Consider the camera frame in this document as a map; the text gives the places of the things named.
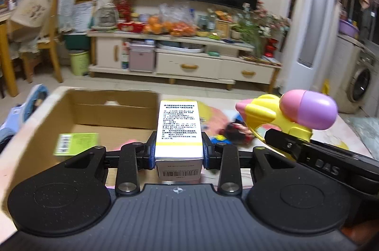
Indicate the white yellow medicine box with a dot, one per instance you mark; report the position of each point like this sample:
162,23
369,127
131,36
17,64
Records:
179,132

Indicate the dark green bucket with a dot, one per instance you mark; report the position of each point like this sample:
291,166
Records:
76,42

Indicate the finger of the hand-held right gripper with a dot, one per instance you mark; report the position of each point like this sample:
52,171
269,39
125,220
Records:
284,144

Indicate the clear plastic bottle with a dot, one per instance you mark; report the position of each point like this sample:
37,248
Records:
211,23

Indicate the small green box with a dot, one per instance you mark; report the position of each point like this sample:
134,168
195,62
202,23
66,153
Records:
213,54

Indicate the washing machine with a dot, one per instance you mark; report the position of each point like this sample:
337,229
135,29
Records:
362,82

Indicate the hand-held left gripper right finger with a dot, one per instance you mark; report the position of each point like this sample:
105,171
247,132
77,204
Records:
206,154

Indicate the red lantern ornament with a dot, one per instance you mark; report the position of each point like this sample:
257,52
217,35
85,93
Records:
270,48

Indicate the lace chair cover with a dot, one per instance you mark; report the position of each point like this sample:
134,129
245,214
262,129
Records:
65,8

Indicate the red berry branches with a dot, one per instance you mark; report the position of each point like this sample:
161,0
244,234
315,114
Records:
123,6

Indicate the red gift box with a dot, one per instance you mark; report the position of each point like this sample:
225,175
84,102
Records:
130,26

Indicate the green medicine box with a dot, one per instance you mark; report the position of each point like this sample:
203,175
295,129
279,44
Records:
80,143

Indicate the glass jar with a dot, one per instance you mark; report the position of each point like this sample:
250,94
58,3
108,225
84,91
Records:
202,23

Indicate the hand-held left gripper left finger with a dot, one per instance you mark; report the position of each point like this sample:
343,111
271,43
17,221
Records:
151,150

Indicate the green printed cardboard carton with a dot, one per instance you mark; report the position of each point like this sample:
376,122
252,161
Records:
88,109

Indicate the purple basin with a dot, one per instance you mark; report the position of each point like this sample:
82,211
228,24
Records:
348,27

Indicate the wooden picture frame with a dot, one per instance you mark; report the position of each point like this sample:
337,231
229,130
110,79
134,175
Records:
222,29

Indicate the light blue plastic object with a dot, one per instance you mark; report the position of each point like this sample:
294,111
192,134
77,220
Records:
32,103

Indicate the wooden chair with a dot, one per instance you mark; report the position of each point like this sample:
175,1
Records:
54,52

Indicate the pink storage case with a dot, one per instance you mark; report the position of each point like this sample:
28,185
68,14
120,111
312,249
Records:
142,58

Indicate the white round tray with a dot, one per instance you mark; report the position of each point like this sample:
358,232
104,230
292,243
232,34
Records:
180,48

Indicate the white printed sack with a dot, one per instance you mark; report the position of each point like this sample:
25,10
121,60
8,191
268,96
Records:
83,15

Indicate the pink flower bouquet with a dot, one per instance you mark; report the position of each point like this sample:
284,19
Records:
269,17

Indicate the light green trash bin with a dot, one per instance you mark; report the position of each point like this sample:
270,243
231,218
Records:
79,63

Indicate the cream television cabinet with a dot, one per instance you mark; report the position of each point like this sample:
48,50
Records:
192,66

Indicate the red black toy car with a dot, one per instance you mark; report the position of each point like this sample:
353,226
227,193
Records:
237,132

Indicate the white standing air conditioner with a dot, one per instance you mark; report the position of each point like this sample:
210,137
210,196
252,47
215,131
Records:
319,17

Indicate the yellow toy water gun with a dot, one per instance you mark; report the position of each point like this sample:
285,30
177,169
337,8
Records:
308,109

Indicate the blue cap water bottle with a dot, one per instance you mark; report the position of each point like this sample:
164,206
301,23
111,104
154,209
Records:
192,15

